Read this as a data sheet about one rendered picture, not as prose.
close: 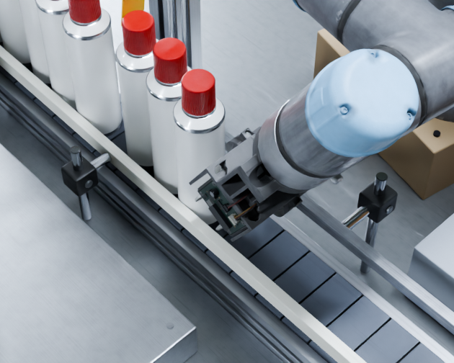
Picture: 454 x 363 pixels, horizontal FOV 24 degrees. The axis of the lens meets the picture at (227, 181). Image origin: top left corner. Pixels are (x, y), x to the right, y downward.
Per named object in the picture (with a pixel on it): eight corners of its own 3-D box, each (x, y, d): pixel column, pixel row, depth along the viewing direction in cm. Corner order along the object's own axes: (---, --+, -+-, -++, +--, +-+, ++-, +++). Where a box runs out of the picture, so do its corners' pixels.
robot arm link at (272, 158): (320, 77, 89) (377, 154, 89) (298, 95, 93) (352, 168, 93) (256, 122, 86) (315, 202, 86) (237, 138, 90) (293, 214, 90)
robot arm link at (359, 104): (450, 111, 79) (367, 159, 76) (380, 153, 89) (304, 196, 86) (396, 22, 80) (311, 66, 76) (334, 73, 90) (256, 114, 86)
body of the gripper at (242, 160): (184, 181, 100) (227, 145, 89) (248, 135, 104) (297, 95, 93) (231, 246, 100) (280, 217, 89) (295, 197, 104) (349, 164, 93)
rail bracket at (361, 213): (318, 291, 115) (331, 199, 102) (363, 253, 118) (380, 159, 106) (341, 309, 114) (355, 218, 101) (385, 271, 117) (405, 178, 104)
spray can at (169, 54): (145, 173, 119) (133, 41, 103) (186, 155, 121) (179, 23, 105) (168, 204, 117) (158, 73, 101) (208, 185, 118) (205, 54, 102)
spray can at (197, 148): (168, 210, 116) (159, 80, 100) (202, 184, 118) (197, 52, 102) (202, 236, 114) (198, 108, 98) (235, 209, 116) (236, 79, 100)
